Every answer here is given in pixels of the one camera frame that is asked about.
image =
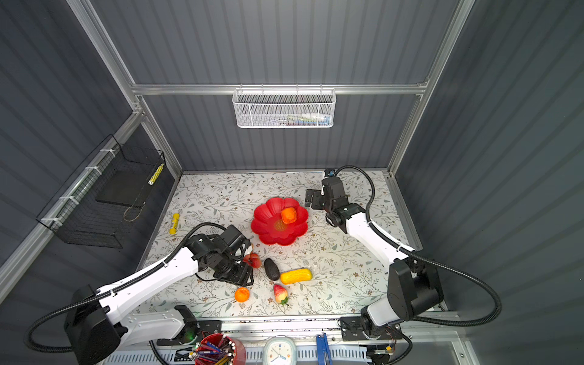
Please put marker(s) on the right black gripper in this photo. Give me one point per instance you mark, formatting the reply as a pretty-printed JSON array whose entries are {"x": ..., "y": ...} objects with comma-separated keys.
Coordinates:
[{"x": 318, "y": 195}]

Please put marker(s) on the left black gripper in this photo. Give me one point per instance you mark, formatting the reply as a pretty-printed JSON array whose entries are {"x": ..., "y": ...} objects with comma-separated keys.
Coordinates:
[{"x": 244, "y": 277}]

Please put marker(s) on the red fake grape bunch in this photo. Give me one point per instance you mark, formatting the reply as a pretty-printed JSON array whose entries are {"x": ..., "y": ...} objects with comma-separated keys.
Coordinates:
[{"x": 253, "y": 260}]

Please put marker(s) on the small fake orange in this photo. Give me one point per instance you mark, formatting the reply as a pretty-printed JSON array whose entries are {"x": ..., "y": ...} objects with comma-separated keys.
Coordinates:
[{"x": 242, "y": 295}]

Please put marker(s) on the orange fake persimmon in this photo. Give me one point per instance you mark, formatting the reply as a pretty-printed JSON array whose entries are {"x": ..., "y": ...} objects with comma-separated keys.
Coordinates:
[{"x": 289, "y": 215}]

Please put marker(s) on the dark fake avocado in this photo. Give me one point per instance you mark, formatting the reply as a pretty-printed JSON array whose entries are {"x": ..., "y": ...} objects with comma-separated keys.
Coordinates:
[{"x": 271, "y": 269}]

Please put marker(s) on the red-yellow fake strawberry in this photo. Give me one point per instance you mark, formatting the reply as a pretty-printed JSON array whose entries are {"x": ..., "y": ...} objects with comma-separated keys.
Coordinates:
[{"x": 281, "y": 294}]

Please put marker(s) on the yellow fake corn cob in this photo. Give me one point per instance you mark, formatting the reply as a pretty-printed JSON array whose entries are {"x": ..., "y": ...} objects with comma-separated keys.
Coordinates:
[{"x": 296, "y": 276}]

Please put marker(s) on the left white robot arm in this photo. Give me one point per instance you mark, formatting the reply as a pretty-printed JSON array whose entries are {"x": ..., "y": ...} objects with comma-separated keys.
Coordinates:
[{"x": 106, "y": 322}]

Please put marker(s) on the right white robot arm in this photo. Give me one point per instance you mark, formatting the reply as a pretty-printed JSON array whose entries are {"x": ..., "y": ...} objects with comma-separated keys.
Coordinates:
[{"x": 413, "y": 286}]

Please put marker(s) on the red flower-shaped fruit bowl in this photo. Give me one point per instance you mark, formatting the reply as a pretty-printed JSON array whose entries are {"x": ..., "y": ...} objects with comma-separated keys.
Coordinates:
[{"x": 270, "y": 229}]

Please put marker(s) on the yellow marker on table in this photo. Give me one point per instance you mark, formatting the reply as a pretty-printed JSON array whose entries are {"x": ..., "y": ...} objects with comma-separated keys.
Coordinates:
[{"x": 174, "y": 224}]

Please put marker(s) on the red pencil cup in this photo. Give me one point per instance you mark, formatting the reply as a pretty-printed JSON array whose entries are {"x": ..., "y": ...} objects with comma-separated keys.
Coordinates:
[{"x": 218, "y": 349}]

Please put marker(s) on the yellow marker in basket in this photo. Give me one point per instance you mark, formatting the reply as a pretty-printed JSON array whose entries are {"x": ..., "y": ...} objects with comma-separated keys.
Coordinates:
[{"x": 154, "y": 177}]

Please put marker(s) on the white alarm clock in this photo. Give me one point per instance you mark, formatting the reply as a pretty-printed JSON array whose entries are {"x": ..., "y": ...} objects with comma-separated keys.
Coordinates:
[{"x": 279, "y": 351}]

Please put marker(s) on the white wire wall basket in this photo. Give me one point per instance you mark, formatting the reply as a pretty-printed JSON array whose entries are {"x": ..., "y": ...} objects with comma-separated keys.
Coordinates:
[{"x": 284, "y": 110}]

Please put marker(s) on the black wire side basket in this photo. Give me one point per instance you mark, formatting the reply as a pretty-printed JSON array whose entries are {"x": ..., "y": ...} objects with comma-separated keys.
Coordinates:
[{"x": 102, "y": 206}]

